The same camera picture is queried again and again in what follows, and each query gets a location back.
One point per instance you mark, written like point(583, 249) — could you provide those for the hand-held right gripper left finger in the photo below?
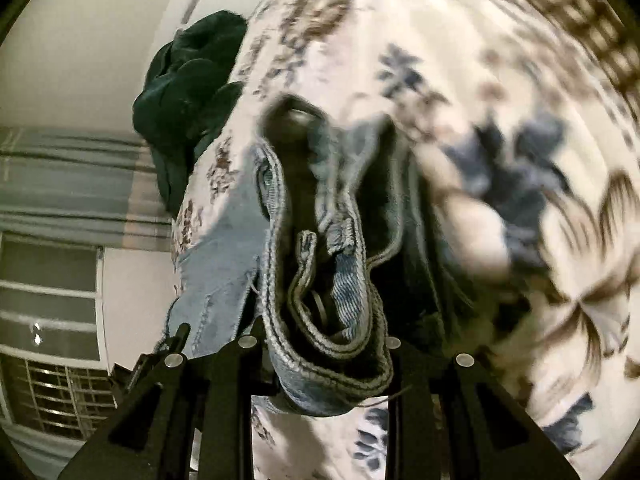
point(226, 365)

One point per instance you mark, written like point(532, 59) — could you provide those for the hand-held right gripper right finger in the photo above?
point(425, 370)

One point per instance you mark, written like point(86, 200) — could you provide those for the blue denim pants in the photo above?
point(320, 260)

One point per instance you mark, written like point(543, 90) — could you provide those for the window with metal grille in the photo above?
point(50, 340)

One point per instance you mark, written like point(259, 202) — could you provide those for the grey curtain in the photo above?
point(65, 185)

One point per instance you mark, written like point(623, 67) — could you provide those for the floral printed bedsheet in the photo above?
point(450, 110)

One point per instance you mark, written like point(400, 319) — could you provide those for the dark green cloth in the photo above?
point(185, 95)

